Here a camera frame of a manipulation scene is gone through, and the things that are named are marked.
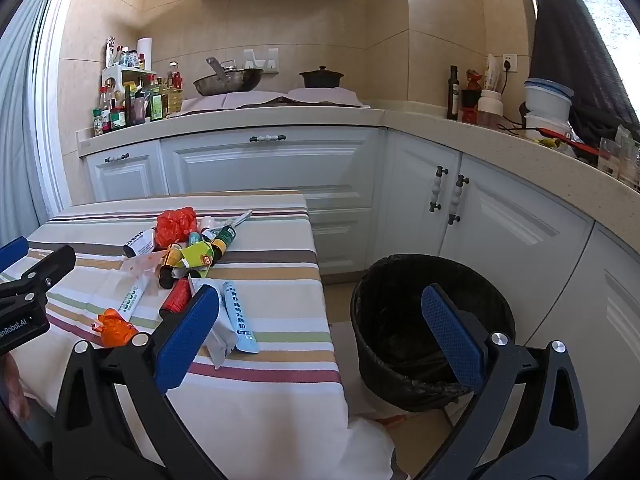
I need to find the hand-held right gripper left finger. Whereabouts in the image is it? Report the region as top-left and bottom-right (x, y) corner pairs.
(52, 284), (228, 480)

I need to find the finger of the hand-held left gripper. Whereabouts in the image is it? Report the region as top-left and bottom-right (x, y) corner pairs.
(0, 236), (30, 273)
(0, 246), (77, 313)

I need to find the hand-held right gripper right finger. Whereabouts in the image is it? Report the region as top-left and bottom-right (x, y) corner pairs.
(415, 284), (591, 480)

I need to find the white paper packet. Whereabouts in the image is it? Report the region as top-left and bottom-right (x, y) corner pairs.
(190, 277), (238, 368)

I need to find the red can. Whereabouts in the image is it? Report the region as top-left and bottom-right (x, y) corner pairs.
(160, 277), (193, 318)

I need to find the white and blue tube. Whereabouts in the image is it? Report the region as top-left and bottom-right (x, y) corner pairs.
(221, 280), (261, 354)

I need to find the black trash bin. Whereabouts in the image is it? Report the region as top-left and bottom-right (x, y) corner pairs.
(350, 254), (516, 413)

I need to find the white tube green print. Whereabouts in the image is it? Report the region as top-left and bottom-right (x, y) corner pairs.
(116, 272), (151, 322)

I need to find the orange plastic wrapper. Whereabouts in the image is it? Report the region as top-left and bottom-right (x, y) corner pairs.
(91, 308), (138, 347)

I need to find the amber bottle yellow label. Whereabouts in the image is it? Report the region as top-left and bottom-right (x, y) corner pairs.
(159, 245), (182, 289)

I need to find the yellow-green crushed carton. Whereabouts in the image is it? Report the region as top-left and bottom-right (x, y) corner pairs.
(172, 241), (216, 278)

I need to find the pink clear plastic wrapper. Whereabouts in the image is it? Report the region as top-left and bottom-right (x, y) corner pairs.
(120, 249), (168, 278)

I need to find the white and black box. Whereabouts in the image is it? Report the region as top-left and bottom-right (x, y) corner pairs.
(123, 229), (157, 258)

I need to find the dark green bottle yellow label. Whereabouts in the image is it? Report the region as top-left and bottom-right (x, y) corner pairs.
(210, 226), (237, 263)

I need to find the red mesh bag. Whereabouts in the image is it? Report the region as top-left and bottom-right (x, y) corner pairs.
(156, 206), (199, 250)

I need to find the silver wrapper with string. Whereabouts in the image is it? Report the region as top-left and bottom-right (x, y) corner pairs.
(215, 210), (253, 233)

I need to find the striped tablecloth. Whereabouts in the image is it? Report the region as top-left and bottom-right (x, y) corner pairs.
(0, 190), (401, 480)

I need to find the grey curtain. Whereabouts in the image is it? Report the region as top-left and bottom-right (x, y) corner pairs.
(0, 0), (76, 241)

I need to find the group of condiment bottles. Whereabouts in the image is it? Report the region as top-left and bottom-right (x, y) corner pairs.
(91, 36), (185, 137)

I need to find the white kitchen cabinet unit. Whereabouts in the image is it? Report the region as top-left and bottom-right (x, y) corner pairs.
(77, 110), (640, 461)

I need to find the white spice rack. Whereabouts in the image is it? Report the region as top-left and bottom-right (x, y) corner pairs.
(101, 64), (151, 91)

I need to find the white utensil canister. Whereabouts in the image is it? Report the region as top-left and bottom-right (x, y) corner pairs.
(476, 54), (504, 130)

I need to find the clear glass cup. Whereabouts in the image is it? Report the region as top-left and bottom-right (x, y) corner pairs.
(617, 140), (640, 186)
(597, 137), (623, 176)

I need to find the dark olive oil bottle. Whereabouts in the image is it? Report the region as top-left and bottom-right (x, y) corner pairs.
(446, 65), (460, 121)

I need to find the steel wok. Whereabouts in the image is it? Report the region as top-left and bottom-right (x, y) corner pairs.
(193, 57), (264, 97)

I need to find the stack of white containers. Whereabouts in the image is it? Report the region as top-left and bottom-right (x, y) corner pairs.
(523, 78), (574, 141)

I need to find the pale stove cover cloth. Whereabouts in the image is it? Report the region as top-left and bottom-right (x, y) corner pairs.
(167, 87), (372, 117)

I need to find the black lidded pot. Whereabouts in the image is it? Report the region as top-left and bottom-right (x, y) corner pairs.
(299, 65), (345, 89)

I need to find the dark hanging cloth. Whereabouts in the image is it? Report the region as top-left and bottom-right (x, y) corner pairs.
(525, 0), (640, 151)

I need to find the frosted window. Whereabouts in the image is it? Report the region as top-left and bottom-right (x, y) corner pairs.
(555, 0), (640, 56)

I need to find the red handled utensil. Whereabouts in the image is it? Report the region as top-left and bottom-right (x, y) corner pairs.
(532, 127), (601, 158)

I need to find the black power cable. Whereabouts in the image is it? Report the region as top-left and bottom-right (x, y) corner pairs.
(497, 71), (531, 136)

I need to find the white wall hook rack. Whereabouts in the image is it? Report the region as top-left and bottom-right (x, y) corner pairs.
(243, 48), (279, 73)

